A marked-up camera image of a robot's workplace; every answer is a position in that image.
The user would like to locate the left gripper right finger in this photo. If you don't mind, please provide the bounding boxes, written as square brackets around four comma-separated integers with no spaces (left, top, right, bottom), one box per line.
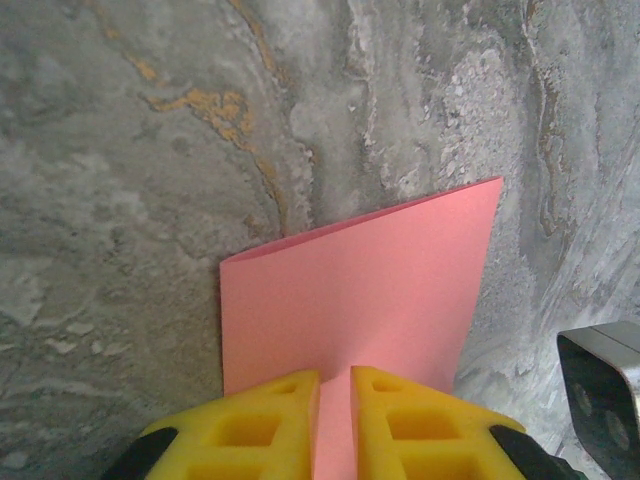
[349,364,586,480]

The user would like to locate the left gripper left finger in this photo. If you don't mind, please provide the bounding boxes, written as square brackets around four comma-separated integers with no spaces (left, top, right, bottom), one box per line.
[102,368,321,480]

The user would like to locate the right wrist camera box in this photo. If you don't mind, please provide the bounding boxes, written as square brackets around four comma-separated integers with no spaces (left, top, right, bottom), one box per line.
[556,321,640,480]

